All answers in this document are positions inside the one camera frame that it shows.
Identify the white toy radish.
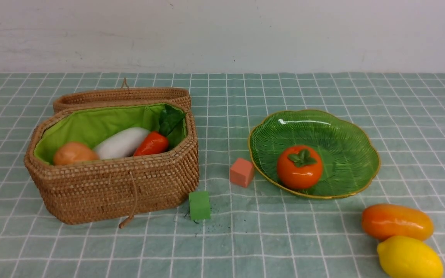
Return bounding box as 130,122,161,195
93,127,150,159

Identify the yellow toy lemon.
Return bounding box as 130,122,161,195
377,236,444,278

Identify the orange toy mango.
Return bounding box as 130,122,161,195
361,203,434,241

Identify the woven wicker basket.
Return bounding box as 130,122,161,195
24,81,200,228

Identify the orange toy carrot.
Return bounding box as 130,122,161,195
134,106,186,157

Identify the red foam cube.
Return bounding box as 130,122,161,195
229,157,255,188

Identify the orange toy persimmon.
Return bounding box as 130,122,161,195
277,145,323,191

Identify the green foam cube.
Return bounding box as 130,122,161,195
189,191,211,221

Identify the green glass leaf plate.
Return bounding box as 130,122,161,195
248,109,381,200

